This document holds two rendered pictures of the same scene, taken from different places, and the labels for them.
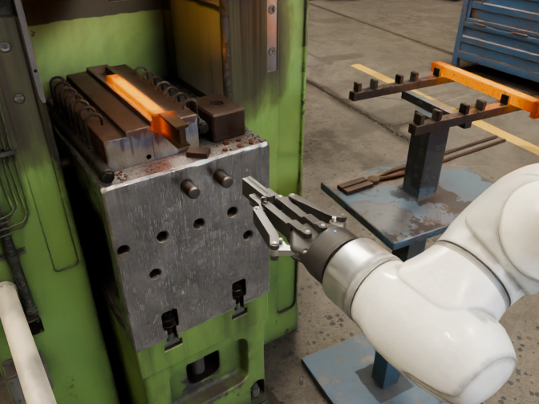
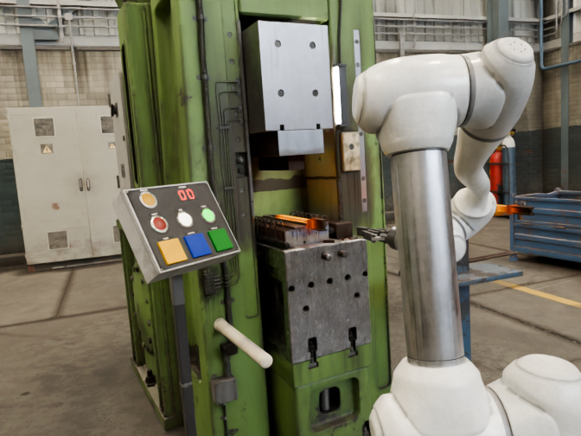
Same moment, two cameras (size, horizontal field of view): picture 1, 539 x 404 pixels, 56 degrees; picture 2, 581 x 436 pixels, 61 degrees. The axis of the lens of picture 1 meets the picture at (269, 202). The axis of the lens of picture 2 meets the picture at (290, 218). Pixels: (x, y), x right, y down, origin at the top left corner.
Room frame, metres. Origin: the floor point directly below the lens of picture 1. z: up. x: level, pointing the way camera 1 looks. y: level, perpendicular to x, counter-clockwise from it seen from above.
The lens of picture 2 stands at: (-1.01, 0.06, 1.27)
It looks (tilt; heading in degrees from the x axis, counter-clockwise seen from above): 7 degrees down; 7
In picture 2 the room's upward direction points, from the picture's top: 4 degrees counter-clockwise
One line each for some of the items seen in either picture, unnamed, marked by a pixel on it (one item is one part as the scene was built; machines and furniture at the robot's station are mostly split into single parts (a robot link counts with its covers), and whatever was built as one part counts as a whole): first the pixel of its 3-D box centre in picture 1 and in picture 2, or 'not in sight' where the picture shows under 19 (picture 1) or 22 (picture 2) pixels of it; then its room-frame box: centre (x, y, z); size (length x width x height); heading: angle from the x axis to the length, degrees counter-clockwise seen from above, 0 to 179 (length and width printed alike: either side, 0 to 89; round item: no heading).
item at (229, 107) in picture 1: (216, 116); (336, 228); (1.08, 0.12, 0.95); 0.12 x 0.08 x 0.06; 34
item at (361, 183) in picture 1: (428, 161); (465, 261); (1.24, -0.44, 0.75); 0.60 x 0.04 x 0.01; 121
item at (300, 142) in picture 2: not in sight; (277, 144); (1.11, 0.35, 1.32); 0.42 x 0.20 x 0.10; 34
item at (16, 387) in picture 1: (28, 376); (223, 388); (0.83, 0.60, 0.36); 0.09 x 0.07 x 0.12; 124
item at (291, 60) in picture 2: not in sight; (283, 86); (1.13, 0.32, 1.56); 0.42 x 0.39 x 0.40; 34
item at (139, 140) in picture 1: (118, 108); (284, 228); (1.11, 0.35, 0.96); 0.42 x 0.20 x 0.09; 34
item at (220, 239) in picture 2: not in sight; (220, 240); (0.57, 0.49, 1.01); 0.07 x 0.05 x 0.07; 149
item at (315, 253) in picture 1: (322, 247); (394, 237); (0.53, -0.07, 1.00); 0.09 x 0.08 x 0.07; 34
